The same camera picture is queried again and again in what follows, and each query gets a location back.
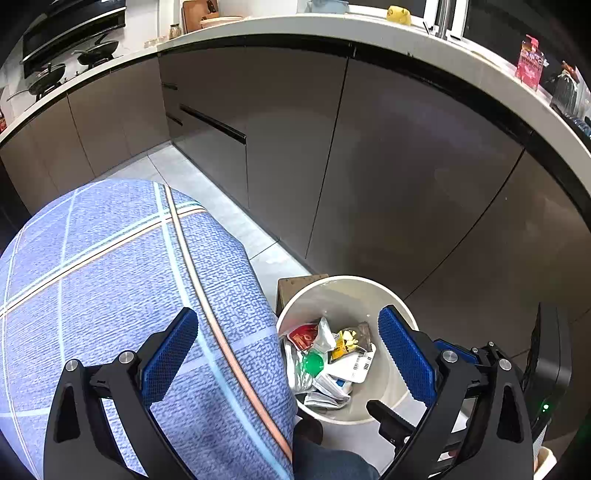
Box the red snack wrapper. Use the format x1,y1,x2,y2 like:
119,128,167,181
286,323,318,352

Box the yellow cartoon snack wrapper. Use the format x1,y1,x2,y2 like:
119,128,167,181
329,322,372,362

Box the white round trash bin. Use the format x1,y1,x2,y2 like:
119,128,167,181
276,275,419,426

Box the dark kitchen cabinets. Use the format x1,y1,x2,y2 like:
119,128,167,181
0,35,591,444

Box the chrome kitchen faucet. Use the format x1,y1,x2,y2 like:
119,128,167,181
436,0,456,39

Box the green plastic lid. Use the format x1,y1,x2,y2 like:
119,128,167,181
301,350,325,378

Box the black shoe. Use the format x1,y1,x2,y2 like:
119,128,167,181
294,410,324,445

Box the blue jeans leg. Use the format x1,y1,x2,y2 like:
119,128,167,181
293,436,380,480

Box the blue checked tablecloth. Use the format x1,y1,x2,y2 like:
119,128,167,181
1,179,296,479

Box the small cardboard box on floor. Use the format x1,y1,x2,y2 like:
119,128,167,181
276,274,329,316

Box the white countertop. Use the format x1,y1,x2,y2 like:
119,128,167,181
1,14,590,217

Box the pink soap bottle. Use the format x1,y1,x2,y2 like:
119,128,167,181
515,35,545,91

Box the yellow rubber duck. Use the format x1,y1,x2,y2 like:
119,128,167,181
386,5,412,26

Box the black wok left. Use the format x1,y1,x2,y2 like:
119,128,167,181
8,63,66,101

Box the black wok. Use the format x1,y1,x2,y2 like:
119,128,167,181
8,63,66,101
72,40,119,68

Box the blue dish tray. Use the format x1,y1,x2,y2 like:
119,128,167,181
304,0,349,14

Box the black wok right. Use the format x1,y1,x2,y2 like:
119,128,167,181
72,40,119,68

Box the black range hood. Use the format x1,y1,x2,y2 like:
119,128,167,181
20,0,126,78

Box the pink bowl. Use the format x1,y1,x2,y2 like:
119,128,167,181
199,16,242,29

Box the wooden cutting board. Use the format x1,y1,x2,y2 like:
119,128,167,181
181,0,219,33

